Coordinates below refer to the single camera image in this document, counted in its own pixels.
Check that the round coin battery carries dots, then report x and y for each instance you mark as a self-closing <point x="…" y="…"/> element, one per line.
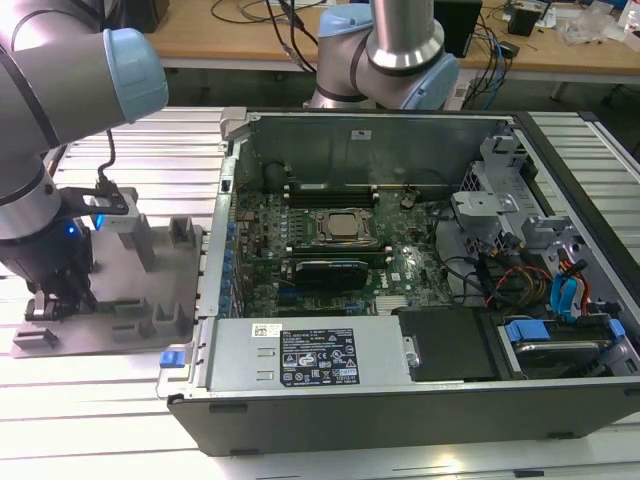
<point x="408" y="200"/>

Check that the blue case latch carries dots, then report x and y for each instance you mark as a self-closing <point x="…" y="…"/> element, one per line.
<point x="170" y="360"/>

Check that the black open PC case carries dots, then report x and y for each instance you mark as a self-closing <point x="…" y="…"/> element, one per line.
<point x="400" y="420"/>

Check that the small black flat device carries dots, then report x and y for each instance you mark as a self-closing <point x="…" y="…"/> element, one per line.
<point x="510" y="50"/>

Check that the black plastic shroud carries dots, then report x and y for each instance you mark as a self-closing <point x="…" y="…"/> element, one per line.
<point x="445" y="345"/>

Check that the silver CPU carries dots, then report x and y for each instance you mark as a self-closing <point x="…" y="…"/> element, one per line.
<point x="344" y="226"/>

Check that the wooden desk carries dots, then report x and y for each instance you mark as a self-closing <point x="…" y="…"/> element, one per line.
<point x="225" y="45"/>

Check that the gray case corner latch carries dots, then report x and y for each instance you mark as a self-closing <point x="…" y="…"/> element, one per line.
<point x="232" y="122"/>

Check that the silver metal drive cage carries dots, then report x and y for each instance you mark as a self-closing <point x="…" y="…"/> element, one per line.
<point x="480" y="205"/>

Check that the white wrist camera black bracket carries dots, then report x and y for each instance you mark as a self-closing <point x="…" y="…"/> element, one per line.
<point x="120" y="217"/>

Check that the green motherboard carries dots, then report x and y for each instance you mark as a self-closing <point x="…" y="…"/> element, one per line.
<point x="417" y="255"/>

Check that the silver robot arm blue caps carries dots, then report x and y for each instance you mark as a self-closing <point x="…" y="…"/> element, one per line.
<point x="50" y="75"/>

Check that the black graphics card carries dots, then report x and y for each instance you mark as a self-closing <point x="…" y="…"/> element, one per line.
<point x="330" y="275"/>

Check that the tall black speaker box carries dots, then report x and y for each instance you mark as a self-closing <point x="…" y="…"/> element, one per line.
<point x="460" y="25"/>

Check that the clear plastic bag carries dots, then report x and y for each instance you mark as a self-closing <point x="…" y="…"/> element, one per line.
<point x="585" y="25"/>

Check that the small silver heatsink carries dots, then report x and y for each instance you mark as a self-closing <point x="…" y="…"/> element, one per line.
<point x="391" y="304"/>

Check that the small black cube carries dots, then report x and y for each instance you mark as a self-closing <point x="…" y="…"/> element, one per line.
<point x="525" y="22"/>

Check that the black label sticker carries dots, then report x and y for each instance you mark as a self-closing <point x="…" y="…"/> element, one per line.
<point x="320" y="357"/>

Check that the silver power supply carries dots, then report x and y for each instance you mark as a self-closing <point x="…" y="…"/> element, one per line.
<point x="240" y="355"/>

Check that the hard disk in blue carrier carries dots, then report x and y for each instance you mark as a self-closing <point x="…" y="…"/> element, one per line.
<point x="525" y="332"/>

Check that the gray parts rack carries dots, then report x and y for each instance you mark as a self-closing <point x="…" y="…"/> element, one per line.
<point x="150" y="280"/>

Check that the black RAM slot bank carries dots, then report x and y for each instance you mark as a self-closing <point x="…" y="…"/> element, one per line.
<point x="330" y="200"/>
<point x="340" y="251"/>

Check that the large black box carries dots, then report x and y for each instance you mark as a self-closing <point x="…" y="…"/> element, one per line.
<point x="155" y="12"/>

